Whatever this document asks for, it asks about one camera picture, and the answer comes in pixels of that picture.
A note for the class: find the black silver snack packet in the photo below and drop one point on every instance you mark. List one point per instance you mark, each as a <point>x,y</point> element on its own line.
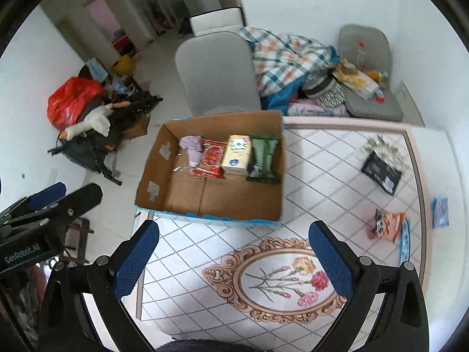
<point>381,167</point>

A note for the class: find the red plastic bag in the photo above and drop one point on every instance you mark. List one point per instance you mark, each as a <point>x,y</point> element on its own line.
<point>71,99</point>

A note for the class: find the dark wooden stool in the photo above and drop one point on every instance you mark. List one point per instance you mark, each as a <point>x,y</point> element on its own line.
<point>78,242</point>

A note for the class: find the grey cushioned chair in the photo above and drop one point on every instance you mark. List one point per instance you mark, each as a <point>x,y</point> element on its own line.
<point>366,47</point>

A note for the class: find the white plush toy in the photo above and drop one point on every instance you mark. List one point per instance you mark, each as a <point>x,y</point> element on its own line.
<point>93,121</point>

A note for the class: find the red capped small bottle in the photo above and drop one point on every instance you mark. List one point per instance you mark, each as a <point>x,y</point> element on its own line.
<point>380,97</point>

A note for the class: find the plaid blanket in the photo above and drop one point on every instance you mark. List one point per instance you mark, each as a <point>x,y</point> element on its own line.
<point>289,58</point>

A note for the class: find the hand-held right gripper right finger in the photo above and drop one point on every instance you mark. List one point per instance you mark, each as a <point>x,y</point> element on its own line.
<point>331,262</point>

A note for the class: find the yellow plastic bag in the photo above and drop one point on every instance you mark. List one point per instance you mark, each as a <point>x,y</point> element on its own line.
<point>122,65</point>

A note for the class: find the green snack packet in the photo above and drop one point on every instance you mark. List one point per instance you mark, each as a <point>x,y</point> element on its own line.
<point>264,157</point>

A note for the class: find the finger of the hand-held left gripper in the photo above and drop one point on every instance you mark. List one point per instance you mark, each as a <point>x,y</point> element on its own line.
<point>78,201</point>
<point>47,192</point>

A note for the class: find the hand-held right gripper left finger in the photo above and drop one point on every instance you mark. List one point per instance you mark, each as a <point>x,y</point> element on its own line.
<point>136,262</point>

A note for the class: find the red snack packet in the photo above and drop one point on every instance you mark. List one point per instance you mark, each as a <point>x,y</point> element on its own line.
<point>209,157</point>

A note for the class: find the long blue striped packet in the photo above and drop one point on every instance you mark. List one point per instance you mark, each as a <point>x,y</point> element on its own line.
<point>405,242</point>

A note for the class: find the orange snack packet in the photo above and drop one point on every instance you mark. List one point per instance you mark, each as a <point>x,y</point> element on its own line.
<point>386,223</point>

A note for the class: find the yellow snack bag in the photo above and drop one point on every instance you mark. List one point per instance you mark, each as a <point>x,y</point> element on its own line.
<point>353,77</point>

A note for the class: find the white yellow tissue pack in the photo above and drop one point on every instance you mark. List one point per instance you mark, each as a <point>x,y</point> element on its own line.
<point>237,154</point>

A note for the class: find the white chair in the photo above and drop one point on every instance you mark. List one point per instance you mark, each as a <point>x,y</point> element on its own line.
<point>216,22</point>

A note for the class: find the striped black white cloth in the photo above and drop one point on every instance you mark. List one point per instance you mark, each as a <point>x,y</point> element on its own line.
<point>326,91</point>

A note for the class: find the purple snack packet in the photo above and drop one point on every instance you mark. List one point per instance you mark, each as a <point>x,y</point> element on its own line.
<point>191,148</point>

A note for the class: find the small brown cardboard box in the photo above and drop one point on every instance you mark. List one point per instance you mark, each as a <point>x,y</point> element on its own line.
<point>136,127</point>

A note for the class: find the grey fabric chair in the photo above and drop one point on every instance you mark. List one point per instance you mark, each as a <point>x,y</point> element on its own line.
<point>216,77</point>

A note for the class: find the pile of dark bags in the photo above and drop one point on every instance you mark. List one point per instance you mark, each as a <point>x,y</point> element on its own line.
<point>110,132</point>

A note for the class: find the small blue packet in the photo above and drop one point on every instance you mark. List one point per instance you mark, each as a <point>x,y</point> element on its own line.
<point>440,212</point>

